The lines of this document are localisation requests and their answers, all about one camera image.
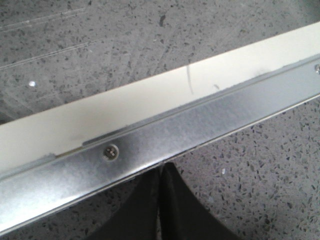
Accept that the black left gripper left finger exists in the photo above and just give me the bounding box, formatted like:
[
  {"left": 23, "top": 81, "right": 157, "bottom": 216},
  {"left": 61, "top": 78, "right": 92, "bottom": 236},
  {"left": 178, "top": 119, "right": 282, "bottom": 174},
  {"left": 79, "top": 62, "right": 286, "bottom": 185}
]
[{"left": 87, "top": 169, "right": 160, "bottom": 240}]

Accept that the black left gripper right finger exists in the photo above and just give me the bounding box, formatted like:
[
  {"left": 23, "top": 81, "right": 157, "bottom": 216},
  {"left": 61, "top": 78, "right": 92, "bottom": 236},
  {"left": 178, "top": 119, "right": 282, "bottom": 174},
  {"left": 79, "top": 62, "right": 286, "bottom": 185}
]
[{"left": 159, "top": 163, "right": 239, "bottom": 240}]

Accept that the silver glass oven door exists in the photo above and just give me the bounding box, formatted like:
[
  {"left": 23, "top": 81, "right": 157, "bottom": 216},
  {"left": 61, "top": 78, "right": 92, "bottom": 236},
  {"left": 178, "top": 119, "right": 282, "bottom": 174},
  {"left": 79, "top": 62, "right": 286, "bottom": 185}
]
[{"left": 0, "top": 23, "right": 320, "bottom": 235}]

